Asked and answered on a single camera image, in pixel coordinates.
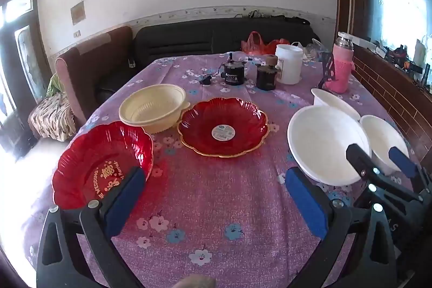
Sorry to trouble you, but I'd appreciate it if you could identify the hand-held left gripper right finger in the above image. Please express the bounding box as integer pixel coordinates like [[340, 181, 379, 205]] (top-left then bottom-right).
[[285, 167, 399, 288]]

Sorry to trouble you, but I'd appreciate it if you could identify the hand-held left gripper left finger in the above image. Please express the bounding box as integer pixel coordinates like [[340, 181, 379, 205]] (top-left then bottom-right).
[[36, 167, 159, 288]]

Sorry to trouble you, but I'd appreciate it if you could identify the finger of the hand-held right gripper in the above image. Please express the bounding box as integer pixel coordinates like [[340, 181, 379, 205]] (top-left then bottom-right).
[[388, 147, 432, 197], [346, 143, 423, 205]]

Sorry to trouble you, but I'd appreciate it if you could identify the large white foam bowl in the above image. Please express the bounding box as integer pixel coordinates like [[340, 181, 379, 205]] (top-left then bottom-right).
[[287, 105, 372, 186]]

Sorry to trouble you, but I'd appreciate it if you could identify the red plate with gold lettering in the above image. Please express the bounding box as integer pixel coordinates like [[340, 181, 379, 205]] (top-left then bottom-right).
[[52, 121, 154, 211]]

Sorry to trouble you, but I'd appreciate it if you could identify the red gold-rimmed plate with sticker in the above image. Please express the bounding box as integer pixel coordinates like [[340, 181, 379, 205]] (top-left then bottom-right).
[[177, 98, 269, 158]]

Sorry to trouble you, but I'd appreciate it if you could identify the pink sleeved thermos bottle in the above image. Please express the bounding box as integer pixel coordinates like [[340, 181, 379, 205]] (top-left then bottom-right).
[[324, 32, 355, 93]]

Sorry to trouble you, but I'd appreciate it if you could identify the purple floral tablecloth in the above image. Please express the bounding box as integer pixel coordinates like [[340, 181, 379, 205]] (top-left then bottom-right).
[[20, 52, 422, 288]]

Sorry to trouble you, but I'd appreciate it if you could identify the black metal stand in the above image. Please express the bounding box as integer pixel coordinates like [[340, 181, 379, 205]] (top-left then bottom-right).
[[317, 52, 336, 89]]

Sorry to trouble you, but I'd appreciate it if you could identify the cream plastic bowl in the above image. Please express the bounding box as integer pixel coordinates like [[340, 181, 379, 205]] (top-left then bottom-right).
[[119, 84, 190, 134]]

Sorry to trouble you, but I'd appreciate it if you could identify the windowsill clutter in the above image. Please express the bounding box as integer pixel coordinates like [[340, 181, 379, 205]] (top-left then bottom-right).
[[358, 36, 432, 86]]

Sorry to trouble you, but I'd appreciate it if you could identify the patterned blanket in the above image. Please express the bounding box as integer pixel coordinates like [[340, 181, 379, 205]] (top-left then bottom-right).
[[28, 92, 76, 142]]

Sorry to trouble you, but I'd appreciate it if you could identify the white plastic jar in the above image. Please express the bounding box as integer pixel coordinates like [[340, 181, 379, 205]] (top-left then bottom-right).
[[275, 44, 303, 85]]

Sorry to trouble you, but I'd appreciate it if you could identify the clear plastic bag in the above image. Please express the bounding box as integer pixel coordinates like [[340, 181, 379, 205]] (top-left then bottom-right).
[[292, 38, 329, 61]]

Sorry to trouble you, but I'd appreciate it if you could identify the black jar with lid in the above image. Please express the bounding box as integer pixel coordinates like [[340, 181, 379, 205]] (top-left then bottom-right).
[[255, 55, 279, 91]]

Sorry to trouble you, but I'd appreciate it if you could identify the green cloth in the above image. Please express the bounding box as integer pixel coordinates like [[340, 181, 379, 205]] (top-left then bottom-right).
[[45, 73, 61, 98]]

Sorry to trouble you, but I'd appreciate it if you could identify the brown armchair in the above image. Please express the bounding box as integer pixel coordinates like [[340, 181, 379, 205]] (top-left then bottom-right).
[[55, 26, 134, 133]]

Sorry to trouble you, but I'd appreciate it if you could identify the black air pump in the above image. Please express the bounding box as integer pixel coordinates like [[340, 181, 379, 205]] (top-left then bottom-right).
[[221, 52, 247, 86]]

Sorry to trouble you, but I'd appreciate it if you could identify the red plastic bag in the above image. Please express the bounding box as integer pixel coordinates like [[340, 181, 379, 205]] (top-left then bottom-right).
[[241, 32, 291, 55]]

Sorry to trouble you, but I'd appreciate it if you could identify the black sofa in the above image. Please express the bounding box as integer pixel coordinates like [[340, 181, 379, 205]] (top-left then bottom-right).
[[96, 16, 321, 103]]

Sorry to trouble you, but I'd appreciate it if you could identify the wooden glass door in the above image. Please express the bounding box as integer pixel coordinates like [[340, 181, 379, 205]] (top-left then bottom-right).
[[0, 0, 51, 160]]

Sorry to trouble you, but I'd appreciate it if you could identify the wall plaque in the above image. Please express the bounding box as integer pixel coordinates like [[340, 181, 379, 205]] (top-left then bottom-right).
[[70, 1, 85, 26]]

